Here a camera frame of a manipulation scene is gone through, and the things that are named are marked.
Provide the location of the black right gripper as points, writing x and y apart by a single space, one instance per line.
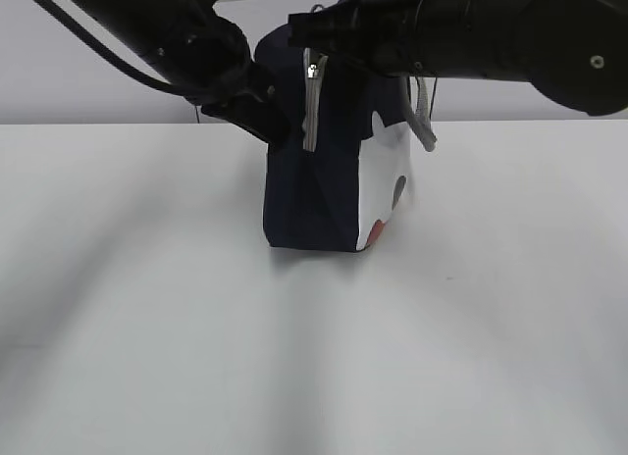
378 36

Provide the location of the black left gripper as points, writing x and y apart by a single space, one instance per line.
211 56

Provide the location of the navy blue lunch bag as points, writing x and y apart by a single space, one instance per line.
336 181

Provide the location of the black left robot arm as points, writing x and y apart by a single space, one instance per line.
141 25

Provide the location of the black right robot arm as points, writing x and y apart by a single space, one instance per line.
572 51

